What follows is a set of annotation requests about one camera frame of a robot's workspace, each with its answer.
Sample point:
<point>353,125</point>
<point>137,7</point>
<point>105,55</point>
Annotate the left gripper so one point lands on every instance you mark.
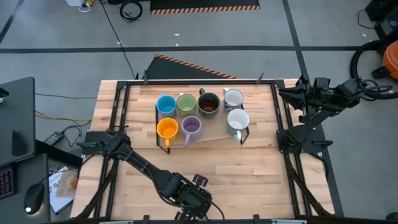
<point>196,200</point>

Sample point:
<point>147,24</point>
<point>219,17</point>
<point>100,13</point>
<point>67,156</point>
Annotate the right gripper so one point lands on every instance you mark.
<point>314,95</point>

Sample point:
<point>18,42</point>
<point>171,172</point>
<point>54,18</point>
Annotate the blue white floral mug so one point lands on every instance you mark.
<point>233,99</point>

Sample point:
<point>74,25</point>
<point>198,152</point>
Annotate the teal mug white interior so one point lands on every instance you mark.
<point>237,123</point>

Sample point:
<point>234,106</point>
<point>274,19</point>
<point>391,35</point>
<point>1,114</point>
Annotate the dark teal speckled mug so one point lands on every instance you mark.
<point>208,105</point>

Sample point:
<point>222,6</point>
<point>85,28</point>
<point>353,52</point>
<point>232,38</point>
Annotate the lilac ribbed mug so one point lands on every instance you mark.
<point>191,127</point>

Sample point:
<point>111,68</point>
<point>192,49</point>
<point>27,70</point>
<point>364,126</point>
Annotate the yellow mug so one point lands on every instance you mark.
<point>167,129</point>

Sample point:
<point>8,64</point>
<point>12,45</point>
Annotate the light blue mug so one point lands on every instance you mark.
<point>166,105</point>

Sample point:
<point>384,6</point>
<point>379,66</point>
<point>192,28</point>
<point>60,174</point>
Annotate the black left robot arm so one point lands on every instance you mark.
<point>140,161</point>

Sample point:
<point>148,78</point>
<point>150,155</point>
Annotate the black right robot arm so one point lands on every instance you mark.
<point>314,121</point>

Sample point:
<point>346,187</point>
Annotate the wooden rack black metal legs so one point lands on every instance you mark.
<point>214,130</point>

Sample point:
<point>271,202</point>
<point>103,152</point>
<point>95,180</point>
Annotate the orange vacuum cleaner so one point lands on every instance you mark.
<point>391,59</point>

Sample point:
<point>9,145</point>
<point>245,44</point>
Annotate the black equipment case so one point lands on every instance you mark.
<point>385,18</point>

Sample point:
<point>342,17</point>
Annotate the small black hazard-striped mat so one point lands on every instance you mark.
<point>174,70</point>

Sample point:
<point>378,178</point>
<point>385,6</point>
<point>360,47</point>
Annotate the white paper sheet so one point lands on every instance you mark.
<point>60,193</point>

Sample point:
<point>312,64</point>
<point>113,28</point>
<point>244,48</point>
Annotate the large black hazard-striped mat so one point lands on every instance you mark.
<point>202,4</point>

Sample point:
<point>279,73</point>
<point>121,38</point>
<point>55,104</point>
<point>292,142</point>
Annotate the black computer mouse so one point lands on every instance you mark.
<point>33,199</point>

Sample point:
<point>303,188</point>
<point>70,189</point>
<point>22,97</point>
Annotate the black power adapter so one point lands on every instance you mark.
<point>53,138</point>

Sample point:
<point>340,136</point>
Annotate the black desk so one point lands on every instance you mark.
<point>31,168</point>

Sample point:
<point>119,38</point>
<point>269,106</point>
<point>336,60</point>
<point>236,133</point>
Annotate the black keypad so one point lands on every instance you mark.
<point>6,183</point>

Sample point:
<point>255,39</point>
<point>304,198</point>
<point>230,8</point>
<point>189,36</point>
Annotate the dark grey desk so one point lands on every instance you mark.
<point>15,118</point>

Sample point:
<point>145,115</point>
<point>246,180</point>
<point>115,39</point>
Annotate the white container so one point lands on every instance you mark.
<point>74,2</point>

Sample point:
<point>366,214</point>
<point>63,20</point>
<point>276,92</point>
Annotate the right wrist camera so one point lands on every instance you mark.
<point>321,84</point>

